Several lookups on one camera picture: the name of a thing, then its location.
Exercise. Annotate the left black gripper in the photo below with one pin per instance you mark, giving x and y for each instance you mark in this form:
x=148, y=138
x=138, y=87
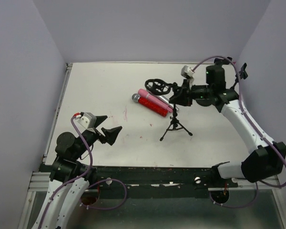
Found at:
x=99, y=134

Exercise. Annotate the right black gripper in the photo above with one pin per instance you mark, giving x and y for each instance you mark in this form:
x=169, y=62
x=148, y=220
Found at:
x=182, y=93

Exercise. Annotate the black tripod microphone stand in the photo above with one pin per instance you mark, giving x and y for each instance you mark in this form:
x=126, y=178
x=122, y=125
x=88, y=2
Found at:
x=159, y=87

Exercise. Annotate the red glitter microphone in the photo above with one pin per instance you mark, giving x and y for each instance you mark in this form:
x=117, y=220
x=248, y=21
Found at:
x=136, y=98

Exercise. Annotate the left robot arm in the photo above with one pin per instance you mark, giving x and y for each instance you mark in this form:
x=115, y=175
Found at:
x=72, y=171

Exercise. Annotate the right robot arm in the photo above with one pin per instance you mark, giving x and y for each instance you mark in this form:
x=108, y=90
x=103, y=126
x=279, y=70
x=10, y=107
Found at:
x=266, y=156

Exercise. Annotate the black round-base stand left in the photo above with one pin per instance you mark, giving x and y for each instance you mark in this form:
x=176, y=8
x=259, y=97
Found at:
x=219, y=62

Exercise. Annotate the black round-base stand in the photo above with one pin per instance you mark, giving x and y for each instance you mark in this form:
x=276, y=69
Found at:
x=242, y=75
x=219, y=62

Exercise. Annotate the black round-base stand right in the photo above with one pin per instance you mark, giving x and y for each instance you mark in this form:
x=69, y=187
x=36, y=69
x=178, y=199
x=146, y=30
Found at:
x=242, y=75

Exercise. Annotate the silver microphone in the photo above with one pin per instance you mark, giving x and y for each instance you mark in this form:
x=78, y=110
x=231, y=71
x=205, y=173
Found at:
x=166, y=99

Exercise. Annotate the pink microphone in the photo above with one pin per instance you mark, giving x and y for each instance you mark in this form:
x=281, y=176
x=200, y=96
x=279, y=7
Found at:
x=143, y=93

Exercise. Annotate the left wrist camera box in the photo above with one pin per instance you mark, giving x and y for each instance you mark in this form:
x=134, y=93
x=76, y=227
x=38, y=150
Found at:
x=87, y=120

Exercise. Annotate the black mounting rail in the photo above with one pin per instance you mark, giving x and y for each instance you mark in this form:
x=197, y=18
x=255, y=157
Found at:
x=155, y=182

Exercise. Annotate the aluminium frame rail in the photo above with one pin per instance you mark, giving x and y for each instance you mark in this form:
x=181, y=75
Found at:
x=56, y=113

